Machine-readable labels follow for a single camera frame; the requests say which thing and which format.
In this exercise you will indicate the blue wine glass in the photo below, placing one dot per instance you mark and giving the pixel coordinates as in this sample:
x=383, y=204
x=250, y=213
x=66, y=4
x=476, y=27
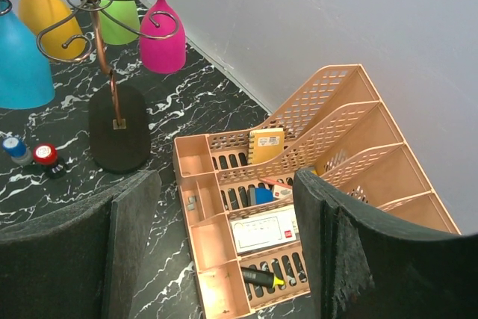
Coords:
x=26, y=77

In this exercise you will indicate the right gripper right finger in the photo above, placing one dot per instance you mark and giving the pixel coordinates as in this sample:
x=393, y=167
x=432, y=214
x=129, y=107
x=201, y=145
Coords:
x=364, y=263

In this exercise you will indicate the red capped small bottle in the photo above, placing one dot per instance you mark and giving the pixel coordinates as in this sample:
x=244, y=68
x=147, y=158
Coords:
x=48, y=158

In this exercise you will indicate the metal wine glass rack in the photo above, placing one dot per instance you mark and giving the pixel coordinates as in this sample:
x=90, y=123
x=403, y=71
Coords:
x=119, y=134

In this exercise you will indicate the green wine glass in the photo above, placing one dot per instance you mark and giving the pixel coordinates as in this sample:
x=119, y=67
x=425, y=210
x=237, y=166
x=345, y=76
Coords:
x=126, y=13

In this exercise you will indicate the magenta wine glass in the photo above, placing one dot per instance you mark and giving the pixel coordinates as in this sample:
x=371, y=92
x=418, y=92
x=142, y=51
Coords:
x=163, y=43

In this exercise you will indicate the orange wine glass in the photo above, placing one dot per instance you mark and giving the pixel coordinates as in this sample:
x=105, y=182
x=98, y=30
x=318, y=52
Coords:
x=38, y=15

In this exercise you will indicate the blue eraser block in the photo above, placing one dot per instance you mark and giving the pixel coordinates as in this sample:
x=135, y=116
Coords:
x=259, y=196

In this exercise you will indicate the blue capped small bottle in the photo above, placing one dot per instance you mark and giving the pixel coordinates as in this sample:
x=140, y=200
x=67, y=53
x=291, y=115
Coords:
x=19, y=153

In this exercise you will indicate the yellow black highlighter pen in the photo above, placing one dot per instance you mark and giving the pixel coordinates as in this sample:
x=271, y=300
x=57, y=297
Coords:
x=261, y=278

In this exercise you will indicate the pink desk file organizer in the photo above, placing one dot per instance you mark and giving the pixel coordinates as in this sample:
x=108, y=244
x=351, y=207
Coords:
x=336, y=127

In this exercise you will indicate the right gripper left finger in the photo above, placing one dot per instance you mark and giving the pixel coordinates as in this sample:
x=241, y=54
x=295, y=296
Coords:
x=82, y=260

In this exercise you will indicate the yellow spiral notebook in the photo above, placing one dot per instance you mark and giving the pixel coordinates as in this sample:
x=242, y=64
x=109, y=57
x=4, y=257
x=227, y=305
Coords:
x=265, y=144

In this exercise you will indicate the white card box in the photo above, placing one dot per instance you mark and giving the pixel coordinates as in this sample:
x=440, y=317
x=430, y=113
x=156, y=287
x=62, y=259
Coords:
x=257, y=233

